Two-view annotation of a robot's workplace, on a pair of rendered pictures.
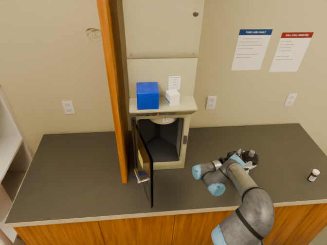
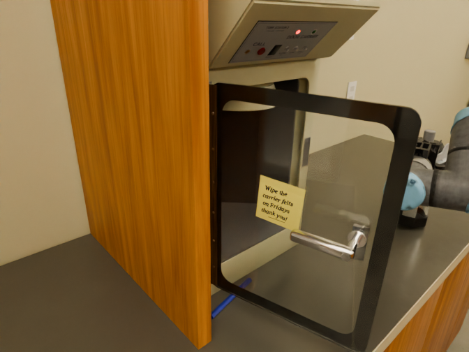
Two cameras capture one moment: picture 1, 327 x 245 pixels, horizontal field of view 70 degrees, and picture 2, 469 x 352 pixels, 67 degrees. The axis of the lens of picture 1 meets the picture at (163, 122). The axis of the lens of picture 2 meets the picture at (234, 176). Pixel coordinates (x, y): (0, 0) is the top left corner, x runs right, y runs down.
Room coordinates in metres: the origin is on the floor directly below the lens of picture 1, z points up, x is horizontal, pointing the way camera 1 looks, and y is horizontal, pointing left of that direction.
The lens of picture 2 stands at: (0.47, 0.46, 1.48)
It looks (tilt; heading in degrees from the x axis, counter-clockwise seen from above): 24 degrees down; 324
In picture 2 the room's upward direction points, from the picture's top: 1 degrees clockwise
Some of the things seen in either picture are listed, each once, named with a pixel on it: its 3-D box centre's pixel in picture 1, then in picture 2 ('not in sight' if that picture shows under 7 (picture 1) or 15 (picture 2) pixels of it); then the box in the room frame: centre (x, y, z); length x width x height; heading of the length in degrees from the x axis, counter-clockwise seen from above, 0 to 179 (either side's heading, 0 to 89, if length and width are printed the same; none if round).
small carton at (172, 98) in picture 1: (172, 97); not in sight; (0.93, -0.04, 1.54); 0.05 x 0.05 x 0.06; 25
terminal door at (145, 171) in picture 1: (142, 164); (287, 220); (0.81, 0.10, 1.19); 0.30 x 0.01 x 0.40; 22
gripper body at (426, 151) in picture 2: (229, 162); (419, 159); (0.86, -0.37, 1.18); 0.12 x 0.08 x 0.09; 111
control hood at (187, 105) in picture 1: (162, 111); (296, 32); (0.93, 0.01, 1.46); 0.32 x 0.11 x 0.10; 97
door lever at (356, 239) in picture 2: (140, 175); (326, 239); (0.73, 0.10, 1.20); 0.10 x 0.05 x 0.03; 22
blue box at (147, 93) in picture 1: (147, 95); not in sight; (0.92, 0.08, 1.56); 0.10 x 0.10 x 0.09; 7
